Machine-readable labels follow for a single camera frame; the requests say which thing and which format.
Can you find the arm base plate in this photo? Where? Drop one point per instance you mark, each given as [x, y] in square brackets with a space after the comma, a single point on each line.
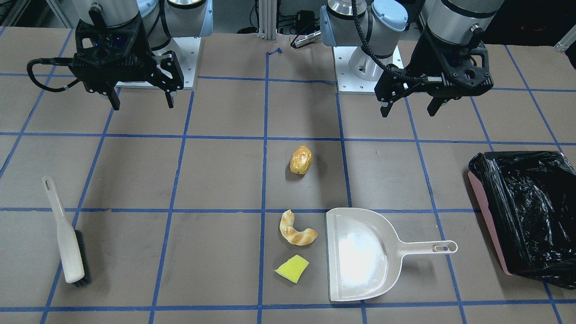
[187, 50]
[356, 72]

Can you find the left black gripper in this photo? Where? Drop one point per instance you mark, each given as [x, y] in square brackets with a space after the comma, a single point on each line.
[418, 60]

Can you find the beige plastic dustpan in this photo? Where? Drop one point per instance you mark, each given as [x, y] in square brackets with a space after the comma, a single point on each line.
[365, 253]

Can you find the yellow green sponge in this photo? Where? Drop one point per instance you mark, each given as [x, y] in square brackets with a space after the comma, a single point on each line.
[293, 268]

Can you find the beige hand brush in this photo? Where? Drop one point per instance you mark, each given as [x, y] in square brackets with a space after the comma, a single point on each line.
[70, 241]

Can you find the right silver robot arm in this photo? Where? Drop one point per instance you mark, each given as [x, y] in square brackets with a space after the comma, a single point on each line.
[162, 19]

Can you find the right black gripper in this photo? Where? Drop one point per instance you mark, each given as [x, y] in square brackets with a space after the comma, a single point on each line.
[169, 68]

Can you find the golden bread roll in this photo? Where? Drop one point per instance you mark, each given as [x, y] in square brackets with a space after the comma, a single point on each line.
[301, 159]

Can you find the pink bin with black bag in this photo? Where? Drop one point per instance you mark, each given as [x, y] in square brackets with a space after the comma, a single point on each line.
[527, 199]

